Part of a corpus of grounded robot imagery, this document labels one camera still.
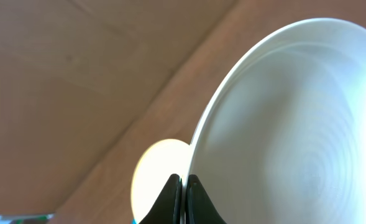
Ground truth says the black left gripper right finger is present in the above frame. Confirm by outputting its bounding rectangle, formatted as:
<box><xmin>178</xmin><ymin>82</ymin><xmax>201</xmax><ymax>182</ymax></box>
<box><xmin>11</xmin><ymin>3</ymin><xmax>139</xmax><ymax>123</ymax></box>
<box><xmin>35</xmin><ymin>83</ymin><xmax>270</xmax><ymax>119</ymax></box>
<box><xmin>185</xmin><ymin>174</ymin><xmax>226</xmax><ymax>224</ymax></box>

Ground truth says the white plate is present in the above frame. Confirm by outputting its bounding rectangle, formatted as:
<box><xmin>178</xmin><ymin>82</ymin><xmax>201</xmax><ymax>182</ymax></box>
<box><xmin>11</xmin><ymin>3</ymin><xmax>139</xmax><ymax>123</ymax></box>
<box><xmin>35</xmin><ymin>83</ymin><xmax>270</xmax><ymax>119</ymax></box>
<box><xmin>190</xmin><ymin>18</ymin><xmax>366</xmax><ymax>223</ymax></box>

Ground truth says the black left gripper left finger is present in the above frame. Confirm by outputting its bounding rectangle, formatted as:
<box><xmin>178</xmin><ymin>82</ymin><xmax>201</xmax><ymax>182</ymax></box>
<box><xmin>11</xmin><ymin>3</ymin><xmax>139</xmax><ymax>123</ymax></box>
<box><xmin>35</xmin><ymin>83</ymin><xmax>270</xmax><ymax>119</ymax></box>
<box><xmin>139</xmin><ymin>174</ymin><xmax>182</xmax><ymax>224</ymax></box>

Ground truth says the green rimmed plate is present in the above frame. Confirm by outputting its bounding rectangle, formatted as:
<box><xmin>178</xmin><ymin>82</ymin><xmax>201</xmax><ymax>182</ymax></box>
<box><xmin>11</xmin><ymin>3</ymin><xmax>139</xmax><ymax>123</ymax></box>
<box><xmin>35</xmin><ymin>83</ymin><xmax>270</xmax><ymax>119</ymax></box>
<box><xmin>130</xmin><ymin>139</ymin><xmax>194</xmax><ymax>223</ymax></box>

